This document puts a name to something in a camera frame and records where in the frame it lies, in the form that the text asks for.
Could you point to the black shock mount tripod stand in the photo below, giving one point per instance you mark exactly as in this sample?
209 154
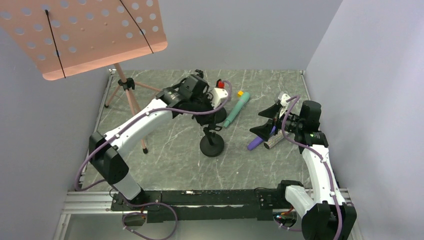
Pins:
198 74

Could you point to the pink perforated music stand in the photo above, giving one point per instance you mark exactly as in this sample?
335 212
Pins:
68 37

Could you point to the glitter silver toy microphone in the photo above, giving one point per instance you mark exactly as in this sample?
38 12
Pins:
274 140

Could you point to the purple toy microphone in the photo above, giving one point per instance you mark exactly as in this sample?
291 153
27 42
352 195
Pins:
257 141

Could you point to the yellow cube near teal microphone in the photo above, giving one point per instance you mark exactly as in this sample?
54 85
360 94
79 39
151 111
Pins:
240 93

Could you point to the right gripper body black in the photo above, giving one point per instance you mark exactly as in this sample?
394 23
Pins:
274 122

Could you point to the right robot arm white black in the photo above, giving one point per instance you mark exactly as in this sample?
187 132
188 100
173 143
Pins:
326 215

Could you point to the teal toy microphone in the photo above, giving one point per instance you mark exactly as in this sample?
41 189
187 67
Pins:
236 109

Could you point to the black round-base clip mic stand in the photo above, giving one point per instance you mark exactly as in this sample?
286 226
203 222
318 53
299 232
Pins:
220 116

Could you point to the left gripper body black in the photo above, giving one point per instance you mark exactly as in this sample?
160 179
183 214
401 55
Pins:
207 117

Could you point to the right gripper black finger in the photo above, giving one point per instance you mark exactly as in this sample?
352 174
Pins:
273 114
267 130

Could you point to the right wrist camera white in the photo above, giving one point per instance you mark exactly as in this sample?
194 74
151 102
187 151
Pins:
284 99

